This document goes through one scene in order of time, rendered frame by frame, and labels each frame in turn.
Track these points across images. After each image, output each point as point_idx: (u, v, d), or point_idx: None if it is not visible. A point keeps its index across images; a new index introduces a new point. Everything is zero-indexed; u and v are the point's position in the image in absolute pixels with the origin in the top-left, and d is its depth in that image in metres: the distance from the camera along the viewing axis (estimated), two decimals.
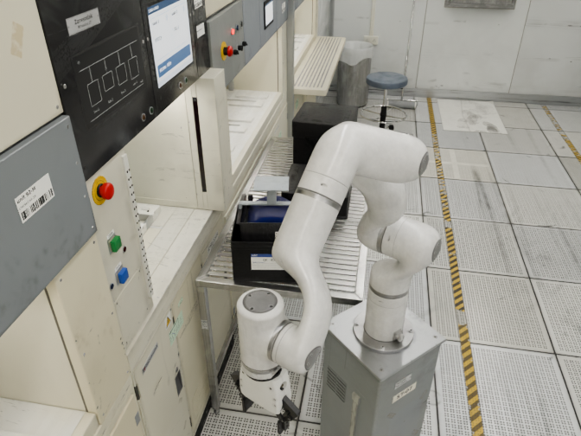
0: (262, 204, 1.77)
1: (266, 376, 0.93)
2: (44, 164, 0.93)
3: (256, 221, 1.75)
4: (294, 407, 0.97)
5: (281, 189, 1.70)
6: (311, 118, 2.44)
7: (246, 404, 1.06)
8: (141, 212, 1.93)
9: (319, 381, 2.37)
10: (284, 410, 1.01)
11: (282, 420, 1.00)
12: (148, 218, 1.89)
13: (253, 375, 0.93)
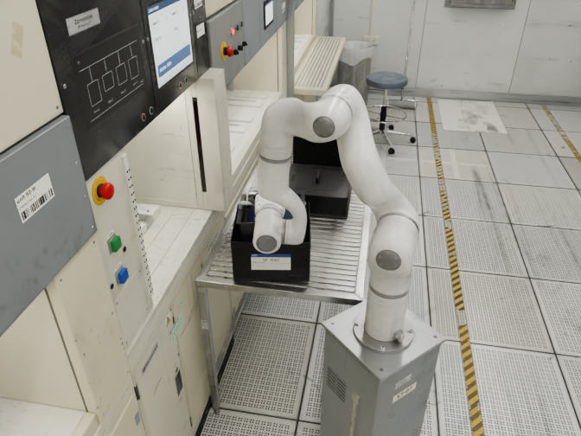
0: None
1: (258, 208, 1.59)
2: (44, 164, 0.93)
3: None
4: (250, 201, 1.69)
5: None
6: None
7: None
8: (141, 212, 1.93)
9: (319, 381, 2.37)
10: None
11: None
12: (148, 218, 1.89)
13: (265, 206, 1.59)
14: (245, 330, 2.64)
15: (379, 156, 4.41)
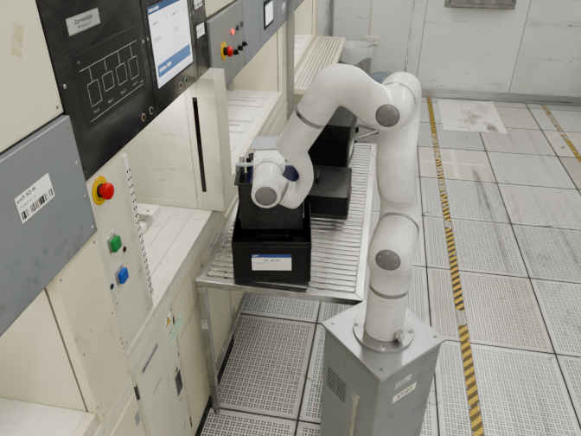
0: None
1: (258, 163, 1.51)
2: (44, 164, 0.93)
3: None
4: (250, 157, 1.62)
5: None
6: None
7: None
8: (141, 212, 1.93)
9: (319, 381, 2.37)
10: None
11: None
12: (148, 218, 1.89)
13: (264, 159, 1.51)
14: (245, 330, 2.64)
15: None
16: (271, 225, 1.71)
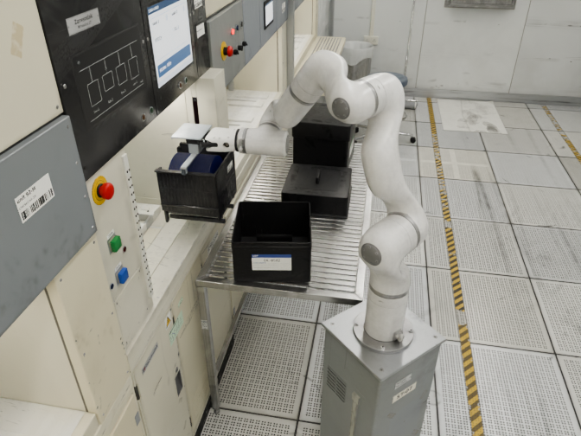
0: (194, 157, 1.67)
1: (239, 136, 1.60)
2: (44, 164, 0.93)
3: (209, 171, 1.67)
4: (207, 145, 1.61)
5: (209, 127, 1.68)
6: (311, 118, 2.44)
7: None
8: (141, 212, 1.93)
9: (319, 381, 2.37)
10: None
11: None
12: (148, 218, 1.89)
13: (241, 130, 1.61)
14: (245, 330, 2.64)
15: None
16: (228, 201, 1.78)
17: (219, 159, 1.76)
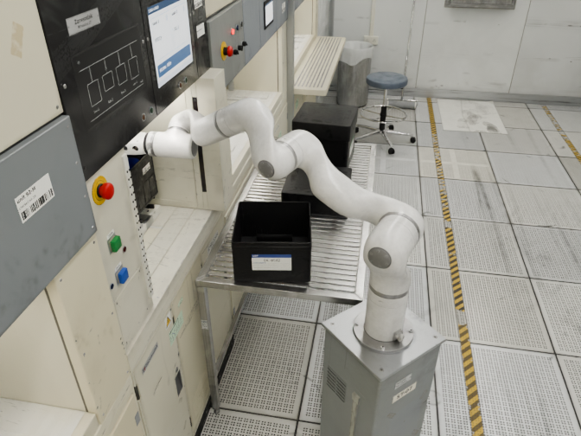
0: None
1: (148, 139, 1.67)
2: (44, 164, 0.93)
3: None
4: None
5: None
6: (311, 118, 2.44)
7: None
8: (141, 212, 1.93)
9: (319, 381, 2.37)
10: None
11: None
12: (148, 218, 1.89)
13: (150, 133, 1.68)
14: (245, 330, 2.64)
15: (379, 156, 4.41)
16: (146, 201, 1.85)
17: (136, 162, 1.82)
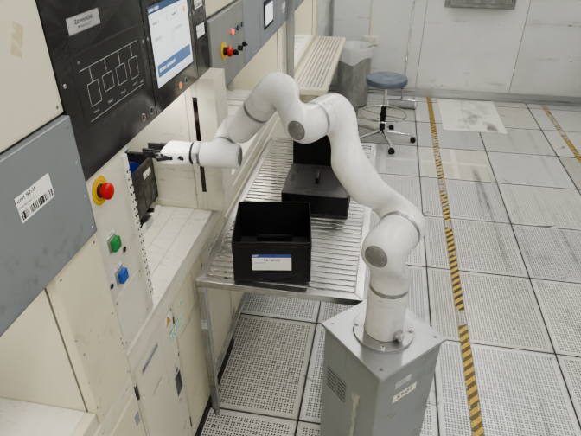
0: None
1: (194, 150, 1.66)
2: (44, 164, 0.93)
3: None
4: (162, 159, 1.66)
5: None
6: None
7: (153, 145, 1.74)
8: None
9: (319, 381, 2.37)
10: None
11: (154, 150, 1.69)
12: (148, 218, 1.89)
13: (195, 144, 1.67)
14: (245, 330, 2.64)
15: (379, 156, 4.41)
16: (146, 206, 1.86)
17: (137, 166, 1.83)
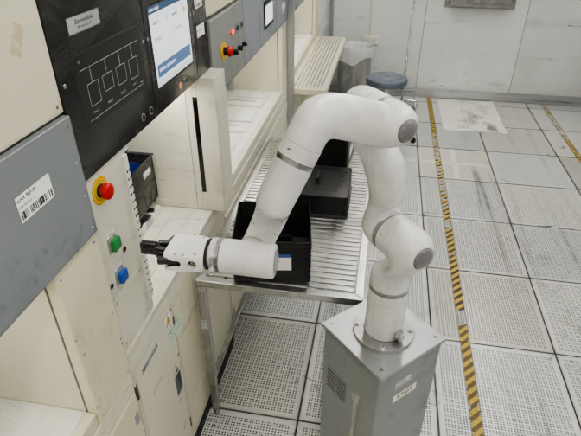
0: None
1: (210, 253, 1.16)
2: (44, 164, 0.93)
3: None
4: (163, 263, 1.18)
5: None
6: None
7: (149, 244, 1.22)
8: None
9: (319, 381, 2.37)
10: None
11: (156, 247, 1.21)
12: (148, 218, 1.89)
13: (213, 243, 1.17)
14: (245, 330, 2.64)
15: None
16: (146, 206, 1.86)
17: (137, 166, 1.83)
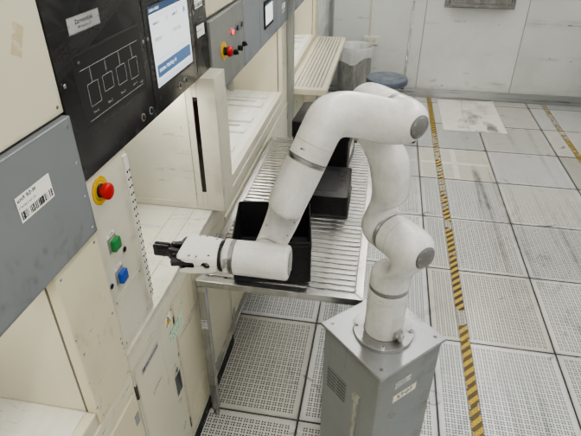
0: None
1: (224, 254, 1.16)
2: (44, 164, 0.93)
3: None
4: (177, 264, 1.17)
5: None
6: None
7: (162, 245, 1.22)
8: None
9: (319, 381, 2.37)
10: None
11: (169, 248, 1.20)
12: None
13: (226, 245, 1.17)
14: (245, 330, 2.64)
15: None
16: None
17: None
